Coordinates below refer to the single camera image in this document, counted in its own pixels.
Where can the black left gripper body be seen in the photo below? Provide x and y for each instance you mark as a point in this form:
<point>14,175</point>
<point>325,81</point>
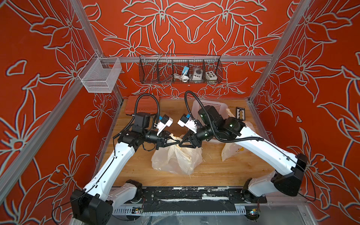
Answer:
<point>151,138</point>

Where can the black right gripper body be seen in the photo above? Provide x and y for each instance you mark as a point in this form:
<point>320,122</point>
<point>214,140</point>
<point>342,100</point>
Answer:
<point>204,134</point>

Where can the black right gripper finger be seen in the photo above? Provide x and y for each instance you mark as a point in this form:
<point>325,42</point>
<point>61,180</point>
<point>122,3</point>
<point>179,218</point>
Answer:
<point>194,143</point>
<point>189,137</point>

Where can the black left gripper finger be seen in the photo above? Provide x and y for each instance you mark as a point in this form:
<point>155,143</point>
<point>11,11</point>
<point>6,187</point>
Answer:
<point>171,139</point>
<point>171,144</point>

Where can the plain translucent plastic bag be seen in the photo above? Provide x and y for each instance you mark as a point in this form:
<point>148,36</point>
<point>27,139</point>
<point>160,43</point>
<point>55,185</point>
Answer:
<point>177,160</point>

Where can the banana print plastic bag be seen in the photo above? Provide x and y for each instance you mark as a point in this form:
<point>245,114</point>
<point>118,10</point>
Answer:
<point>232,149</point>

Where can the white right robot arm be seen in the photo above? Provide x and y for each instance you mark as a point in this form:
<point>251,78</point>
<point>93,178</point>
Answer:
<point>289,169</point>

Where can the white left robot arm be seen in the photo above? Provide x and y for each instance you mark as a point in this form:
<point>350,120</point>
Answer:
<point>95,203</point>

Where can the pink perforated plastic basket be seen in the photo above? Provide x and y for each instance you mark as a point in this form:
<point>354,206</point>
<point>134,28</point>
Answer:
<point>219,106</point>

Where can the white button box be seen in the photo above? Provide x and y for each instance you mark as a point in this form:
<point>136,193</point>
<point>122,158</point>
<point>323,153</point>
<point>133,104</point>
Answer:
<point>211,77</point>

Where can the white round-dial device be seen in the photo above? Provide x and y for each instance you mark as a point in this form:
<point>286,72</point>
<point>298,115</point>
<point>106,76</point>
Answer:
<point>197,74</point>

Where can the blue white small box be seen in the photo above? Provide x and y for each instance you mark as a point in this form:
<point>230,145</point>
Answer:
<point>185,71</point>

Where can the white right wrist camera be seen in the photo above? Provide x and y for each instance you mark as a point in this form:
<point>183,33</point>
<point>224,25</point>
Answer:
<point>187,121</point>

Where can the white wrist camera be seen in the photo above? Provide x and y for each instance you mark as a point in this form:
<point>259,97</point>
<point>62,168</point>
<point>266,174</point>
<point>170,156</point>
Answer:
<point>164,121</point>
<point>187,121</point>

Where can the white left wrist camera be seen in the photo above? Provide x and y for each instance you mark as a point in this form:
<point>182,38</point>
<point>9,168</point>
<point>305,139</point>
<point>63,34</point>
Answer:
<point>164,121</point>

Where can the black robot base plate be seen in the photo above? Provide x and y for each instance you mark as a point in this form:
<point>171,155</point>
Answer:
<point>190,201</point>

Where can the black wire wall basket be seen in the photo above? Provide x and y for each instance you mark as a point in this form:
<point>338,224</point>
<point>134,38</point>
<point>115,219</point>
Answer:
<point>166,68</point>

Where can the white mesh wall basket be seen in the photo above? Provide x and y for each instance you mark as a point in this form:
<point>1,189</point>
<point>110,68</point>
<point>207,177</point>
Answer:
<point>100,75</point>

